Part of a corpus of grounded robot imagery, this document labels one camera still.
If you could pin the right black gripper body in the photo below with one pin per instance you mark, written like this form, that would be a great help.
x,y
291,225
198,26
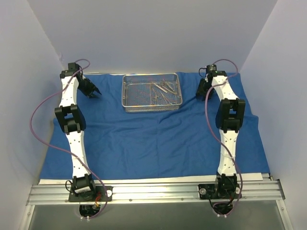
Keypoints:
x,y
202,89

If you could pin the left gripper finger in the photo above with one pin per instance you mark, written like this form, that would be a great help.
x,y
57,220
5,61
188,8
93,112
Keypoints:
x,y
94,96
96,90

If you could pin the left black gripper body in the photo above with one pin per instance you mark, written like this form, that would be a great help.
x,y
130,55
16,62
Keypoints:
x,y
88,87

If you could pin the steel forceps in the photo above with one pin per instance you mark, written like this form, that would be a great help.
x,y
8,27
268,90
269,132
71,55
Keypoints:
x,y
156,96

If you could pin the metal mesh instrument tray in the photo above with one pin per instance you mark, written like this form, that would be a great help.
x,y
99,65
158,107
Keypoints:
x,y
138,95

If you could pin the blue surgical wrap cloth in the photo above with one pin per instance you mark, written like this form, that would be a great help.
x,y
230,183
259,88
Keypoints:
x,y
177,143

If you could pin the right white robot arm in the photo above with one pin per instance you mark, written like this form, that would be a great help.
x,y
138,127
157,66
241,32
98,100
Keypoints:
x,y
228,121

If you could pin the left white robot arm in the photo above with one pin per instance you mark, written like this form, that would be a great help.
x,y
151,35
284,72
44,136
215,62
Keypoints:
x,y
73,125

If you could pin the steel tweezers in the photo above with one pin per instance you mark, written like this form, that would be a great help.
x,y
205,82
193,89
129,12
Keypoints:
x,y
161,88

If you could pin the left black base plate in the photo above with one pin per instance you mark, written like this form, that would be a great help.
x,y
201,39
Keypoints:
x,y
99,195

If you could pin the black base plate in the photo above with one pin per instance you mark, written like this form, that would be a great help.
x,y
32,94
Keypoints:
x,y
214,191
99,195

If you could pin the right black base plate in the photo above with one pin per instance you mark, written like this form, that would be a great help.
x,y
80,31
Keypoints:
x,y
214,191

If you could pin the aluminium front rail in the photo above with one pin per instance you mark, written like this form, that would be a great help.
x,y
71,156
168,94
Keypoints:
x,y
154,193

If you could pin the aluminium rail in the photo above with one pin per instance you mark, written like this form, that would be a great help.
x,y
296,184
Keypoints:
x,y
154,193
266,177

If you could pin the aluminium right side rail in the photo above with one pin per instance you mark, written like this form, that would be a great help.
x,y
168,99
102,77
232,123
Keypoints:
x,y
266,177

